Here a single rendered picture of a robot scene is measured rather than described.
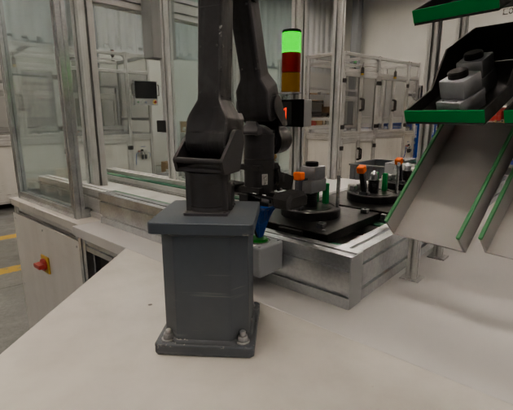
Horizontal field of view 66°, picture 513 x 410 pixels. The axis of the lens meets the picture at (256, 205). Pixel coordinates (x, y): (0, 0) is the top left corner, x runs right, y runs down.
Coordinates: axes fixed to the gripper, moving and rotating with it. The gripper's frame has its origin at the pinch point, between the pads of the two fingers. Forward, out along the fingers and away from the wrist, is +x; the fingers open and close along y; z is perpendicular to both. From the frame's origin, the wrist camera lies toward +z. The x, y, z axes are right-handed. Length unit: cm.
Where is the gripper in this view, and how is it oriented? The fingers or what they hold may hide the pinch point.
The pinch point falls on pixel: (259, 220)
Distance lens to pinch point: 77.5
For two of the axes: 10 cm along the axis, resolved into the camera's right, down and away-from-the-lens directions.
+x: 0.1, 9.7, 2.4
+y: -7.5, -1.5, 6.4
